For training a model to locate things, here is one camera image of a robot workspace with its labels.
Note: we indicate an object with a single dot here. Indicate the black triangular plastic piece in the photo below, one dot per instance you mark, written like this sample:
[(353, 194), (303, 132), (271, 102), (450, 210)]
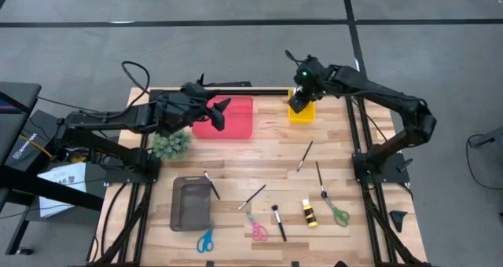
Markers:
[(397, 220)]

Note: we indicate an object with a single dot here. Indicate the white paper sheet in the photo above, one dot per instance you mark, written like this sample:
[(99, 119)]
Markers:
[(63, 176)]

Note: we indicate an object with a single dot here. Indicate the black paintbrush tan tip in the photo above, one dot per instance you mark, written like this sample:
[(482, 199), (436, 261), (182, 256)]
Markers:
[(252, 197)]

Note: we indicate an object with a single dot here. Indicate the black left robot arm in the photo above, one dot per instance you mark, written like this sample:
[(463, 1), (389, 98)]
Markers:
[(110, 119)]

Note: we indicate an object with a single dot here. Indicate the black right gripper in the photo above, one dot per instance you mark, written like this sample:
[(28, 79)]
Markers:
[(302, 102)]

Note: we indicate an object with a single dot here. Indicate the black desk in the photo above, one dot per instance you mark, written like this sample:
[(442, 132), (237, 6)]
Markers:
[(15, 94)]

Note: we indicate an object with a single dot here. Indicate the green artificial plant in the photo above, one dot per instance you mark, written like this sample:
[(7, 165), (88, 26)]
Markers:
[(171, 145)]

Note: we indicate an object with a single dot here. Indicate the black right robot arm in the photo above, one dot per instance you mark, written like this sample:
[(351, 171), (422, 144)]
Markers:
[(377, 90)]

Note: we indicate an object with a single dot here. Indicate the black equipment box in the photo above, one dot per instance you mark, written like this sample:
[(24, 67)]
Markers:
[(35, 137)]

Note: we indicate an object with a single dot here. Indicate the black aluminium frame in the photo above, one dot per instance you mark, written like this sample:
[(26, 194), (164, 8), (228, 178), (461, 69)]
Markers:
[(255, 92)]

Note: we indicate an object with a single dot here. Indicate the pink plastic tray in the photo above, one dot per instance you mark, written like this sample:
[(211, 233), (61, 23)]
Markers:
[(239, 121)]

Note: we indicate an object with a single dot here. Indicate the yellow plastic basket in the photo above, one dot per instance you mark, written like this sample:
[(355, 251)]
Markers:
[(308, 115)]

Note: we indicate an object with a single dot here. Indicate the grey plastic bin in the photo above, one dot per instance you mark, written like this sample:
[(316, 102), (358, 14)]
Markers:
[(190, 204)]

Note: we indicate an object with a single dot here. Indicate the black metal bracket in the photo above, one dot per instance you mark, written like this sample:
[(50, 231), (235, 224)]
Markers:
[(232, 84)]

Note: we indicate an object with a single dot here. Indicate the thick black makeup brush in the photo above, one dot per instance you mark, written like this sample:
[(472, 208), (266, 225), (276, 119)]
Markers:
[(279, 224)]

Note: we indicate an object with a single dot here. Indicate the black paintbrush black bristles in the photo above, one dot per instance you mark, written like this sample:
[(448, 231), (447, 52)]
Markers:
[(320, 179)]

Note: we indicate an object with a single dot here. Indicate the thin black paintbrush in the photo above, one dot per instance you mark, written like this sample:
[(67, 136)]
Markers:
[(305, 156), (212, 185)]

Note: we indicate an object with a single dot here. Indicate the yellow paint bottle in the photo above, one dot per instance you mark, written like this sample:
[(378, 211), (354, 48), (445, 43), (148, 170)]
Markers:
[(309, 213)]

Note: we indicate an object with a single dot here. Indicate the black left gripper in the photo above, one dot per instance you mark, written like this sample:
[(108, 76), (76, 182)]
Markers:
[(192, 106)]

